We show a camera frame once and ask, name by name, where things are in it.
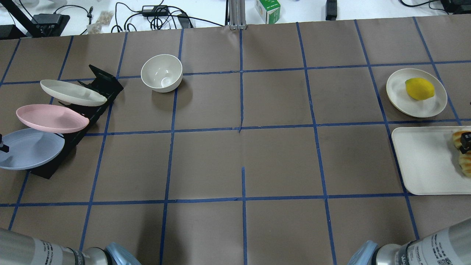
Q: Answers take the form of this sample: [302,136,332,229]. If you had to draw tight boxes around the yellow ridged bread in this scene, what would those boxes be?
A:
[452,131,471,178]

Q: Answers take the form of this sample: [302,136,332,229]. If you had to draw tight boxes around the blue plate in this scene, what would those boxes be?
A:
[0,128,65,170]

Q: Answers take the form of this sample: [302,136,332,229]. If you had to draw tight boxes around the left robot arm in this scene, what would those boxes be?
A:
[0,229,140,265]

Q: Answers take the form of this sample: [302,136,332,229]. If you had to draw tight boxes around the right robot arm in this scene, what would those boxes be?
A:
[348,126,470,265]

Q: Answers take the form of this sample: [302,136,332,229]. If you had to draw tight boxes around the white round plate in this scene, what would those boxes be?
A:
[386,68,448,118]

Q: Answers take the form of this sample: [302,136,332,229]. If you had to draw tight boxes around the black plate rack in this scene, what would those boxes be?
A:
[16,65,124,179]

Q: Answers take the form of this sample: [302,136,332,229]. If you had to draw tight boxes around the white plate on rack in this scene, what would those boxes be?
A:
[40,80,107,107]

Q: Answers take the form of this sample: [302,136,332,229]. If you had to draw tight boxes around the pink plate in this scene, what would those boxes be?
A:
[16,104,89,134]

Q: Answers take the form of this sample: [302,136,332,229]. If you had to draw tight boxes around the white rectangular tray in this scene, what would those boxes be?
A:
[392,126,471,195]

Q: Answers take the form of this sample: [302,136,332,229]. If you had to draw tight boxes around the yellow lemon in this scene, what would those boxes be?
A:
[405,78,435,100]

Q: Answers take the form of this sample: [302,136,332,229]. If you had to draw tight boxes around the green white carton box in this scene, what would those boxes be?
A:
[255,0,281,24]

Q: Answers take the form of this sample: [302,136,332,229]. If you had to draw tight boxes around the white bowl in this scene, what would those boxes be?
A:
[140,54,183,93]

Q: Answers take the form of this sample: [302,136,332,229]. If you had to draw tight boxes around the black power adapter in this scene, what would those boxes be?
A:
[140,5,170,17]

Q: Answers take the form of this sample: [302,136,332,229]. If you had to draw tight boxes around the aluminium frame post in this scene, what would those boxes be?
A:
[226,0,247,30]

